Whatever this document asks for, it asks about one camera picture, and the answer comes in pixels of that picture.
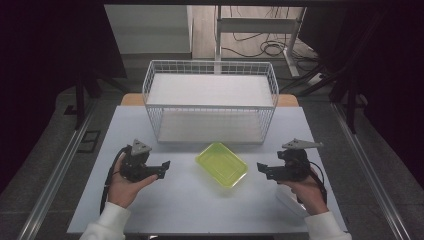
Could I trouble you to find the person's right hand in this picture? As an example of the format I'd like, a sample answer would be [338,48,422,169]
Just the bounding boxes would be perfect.
[278,165,330,216]

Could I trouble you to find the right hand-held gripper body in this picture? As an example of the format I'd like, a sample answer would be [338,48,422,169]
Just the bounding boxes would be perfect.
[276,138,325,183]

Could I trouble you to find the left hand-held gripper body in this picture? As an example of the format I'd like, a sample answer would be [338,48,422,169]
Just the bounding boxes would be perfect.
[119,138,158,183]

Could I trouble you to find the aluminium rail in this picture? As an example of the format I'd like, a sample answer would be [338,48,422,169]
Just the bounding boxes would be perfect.
[15,99,98,240]
[329,101,413,240]

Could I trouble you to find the wooden board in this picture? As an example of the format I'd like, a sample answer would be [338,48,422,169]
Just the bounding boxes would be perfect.
[120,92,300,108]

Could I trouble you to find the black floor cables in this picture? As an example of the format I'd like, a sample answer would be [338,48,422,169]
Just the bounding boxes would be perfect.
[221,5,322,73]

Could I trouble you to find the person's left hand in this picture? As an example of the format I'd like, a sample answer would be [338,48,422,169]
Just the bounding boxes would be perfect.
[107,162,160,210]

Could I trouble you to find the black cable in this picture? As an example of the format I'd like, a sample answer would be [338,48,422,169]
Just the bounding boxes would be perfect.
[99,145,130,215]
[296,161,329,205]

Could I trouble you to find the white wire basket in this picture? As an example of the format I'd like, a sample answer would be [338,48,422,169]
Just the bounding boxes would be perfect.
[142,59,280,145]

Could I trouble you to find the white metal desk frame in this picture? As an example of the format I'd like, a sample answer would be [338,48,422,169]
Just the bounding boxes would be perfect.
[214,5,308,78]

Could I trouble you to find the green plastic tray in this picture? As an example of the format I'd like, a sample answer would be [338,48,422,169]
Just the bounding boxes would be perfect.
[194,142,249,190]

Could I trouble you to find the black stand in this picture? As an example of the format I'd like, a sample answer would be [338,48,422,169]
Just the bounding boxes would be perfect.
[279,64,360,135]
[73,64,128,132]

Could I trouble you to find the white cabinet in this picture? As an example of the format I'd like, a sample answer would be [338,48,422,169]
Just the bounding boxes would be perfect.
[104,4,195,61]

